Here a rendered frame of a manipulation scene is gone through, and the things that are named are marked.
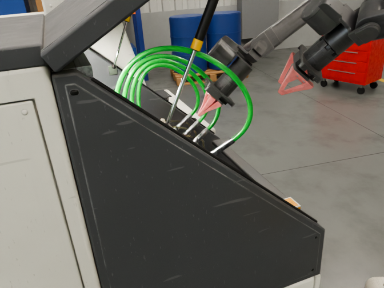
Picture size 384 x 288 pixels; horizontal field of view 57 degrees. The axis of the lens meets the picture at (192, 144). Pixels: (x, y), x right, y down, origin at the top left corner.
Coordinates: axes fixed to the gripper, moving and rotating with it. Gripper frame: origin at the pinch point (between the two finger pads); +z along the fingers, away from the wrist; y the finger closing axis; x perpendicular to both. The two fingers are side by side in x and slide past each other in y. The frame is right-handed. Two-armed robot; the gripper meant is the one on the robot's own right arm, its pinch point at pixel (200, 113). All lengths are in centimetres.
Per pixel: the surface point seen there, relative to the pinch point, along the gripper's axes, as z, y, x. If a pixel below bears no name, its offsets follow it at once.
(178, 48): -10.9, 18.6, 9.8
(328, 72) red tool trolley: -94, -223, -374
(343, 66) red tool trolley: -111, -222, -356
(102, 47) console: 8.8, 33.1, -28.8
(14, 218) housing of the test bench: 27, 27, 46
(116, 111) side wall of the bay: 1.6, 24.7, 40.8
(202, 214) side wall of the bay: 10.1, -3.7, 36.7
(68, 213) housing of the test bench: 22, 20, 44
